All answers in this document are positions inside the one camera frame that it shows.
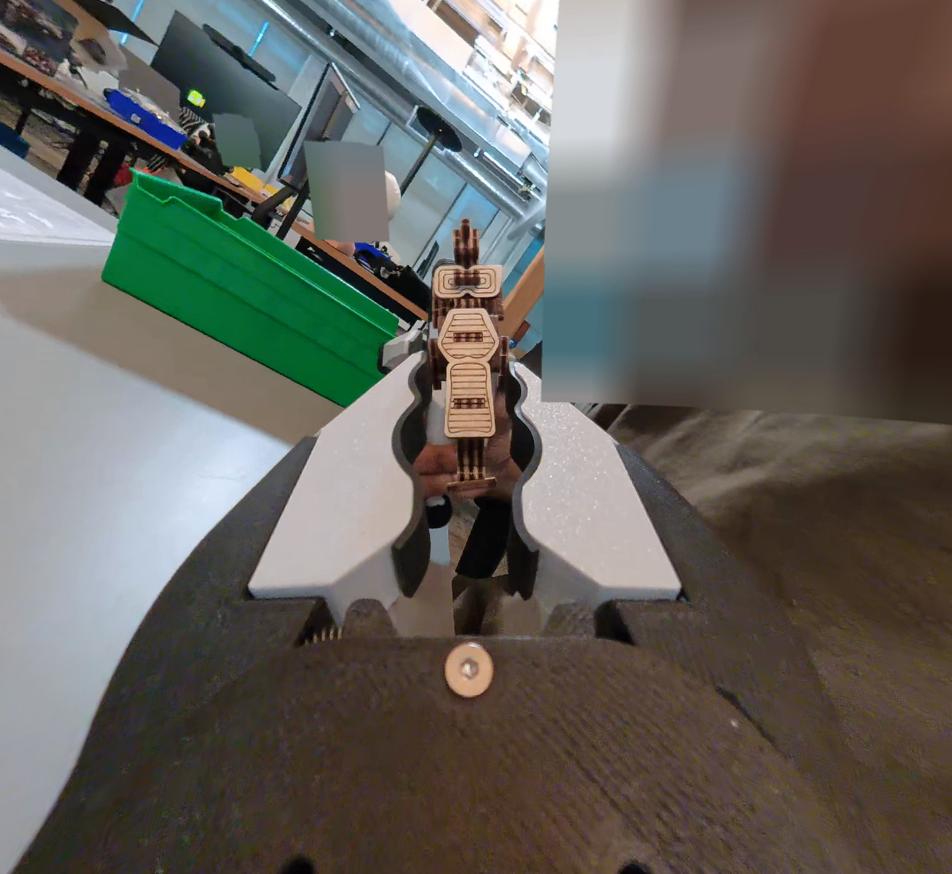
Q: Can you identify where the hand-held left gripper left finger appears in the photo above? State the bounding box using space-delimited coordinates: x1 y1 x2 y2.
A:
246 353 434 626

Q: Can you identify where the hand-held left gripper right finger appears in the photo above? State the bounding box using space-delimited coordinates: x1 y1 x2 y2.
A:
508 361 684 613

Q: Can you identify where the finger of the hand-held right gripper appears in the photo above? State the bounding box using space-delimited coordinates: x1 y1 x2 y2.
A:
379 329 431 374

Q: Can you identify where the wooden motorcycle model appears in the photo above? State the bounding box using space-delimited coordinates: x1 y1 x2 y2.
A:
427 220 511 500

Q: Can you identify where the tilted black screen on arm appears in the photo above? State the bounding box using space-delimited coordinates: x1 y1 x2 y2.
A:
277 62 359 192

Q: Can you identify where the grey desk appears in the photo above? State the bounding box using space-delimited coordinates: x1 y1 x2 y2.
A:
0 145 417 874

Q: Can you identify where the person's right hand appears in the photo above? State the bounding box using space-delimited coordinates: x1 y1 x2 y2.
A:
411 398 523 511

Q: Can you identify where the wooden work table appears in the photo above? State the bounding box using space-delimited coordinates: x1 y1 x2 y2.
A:
0 47 431 321

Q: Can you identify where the green plastic bin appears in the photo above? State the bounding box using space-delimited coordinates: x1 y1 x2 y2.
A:
101 169 401 408

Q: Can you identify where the person's olive clothing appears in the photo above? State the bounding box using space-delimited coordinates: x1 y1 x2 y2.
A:
588 402 952 874

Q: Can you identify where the black monitor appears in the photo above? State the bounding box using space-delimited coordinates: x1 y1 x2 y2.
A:
151 10 303 172

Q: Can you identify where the blue plastic bin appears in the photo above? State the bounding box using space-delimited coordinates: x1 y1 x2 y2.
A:
104 89 188 150

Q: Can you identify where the instruction sheet in clear sleeve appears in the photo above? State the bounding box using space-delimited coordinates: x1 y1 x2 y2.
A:
0 168 120 247

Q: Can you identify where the toy car set box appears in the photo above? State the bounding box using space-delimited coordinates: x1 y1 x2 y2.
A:
0 0 79 46

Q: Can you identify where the black pole with camera bar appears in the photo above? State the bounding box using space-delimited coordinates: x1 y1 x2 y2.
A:
398 107 464 200

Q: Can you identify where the silver air duct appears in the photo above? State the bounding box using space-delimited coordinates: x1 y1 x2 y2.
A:
201 0 555 221

